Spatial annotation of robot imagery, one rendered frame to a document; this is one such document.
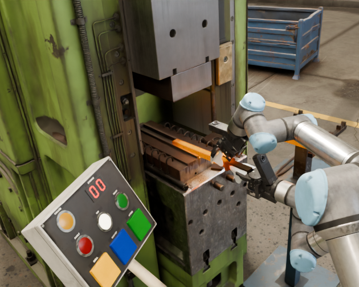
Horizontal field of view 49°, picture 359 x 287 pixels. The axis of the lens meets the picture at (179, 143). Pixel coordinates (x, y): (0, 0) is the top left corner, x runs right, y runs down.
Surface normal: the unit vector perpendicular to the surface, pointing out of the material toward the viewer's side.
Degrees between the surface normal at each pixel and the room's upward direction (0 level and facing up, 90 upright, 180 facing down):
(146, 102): 90
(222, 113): 90
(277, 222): 0
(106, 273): 60
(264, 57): 90
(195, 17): 90
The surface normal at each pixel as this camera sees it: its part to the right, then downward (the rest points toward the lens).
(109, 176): 0.76, -0.32
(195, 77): 0.68, 0.32
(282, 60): -0.57, 0.44
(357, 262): -0.28, -0.25
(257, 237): -0.07, -0.87
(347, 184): 0.07, -0.44
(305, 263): -0.27, 0.49
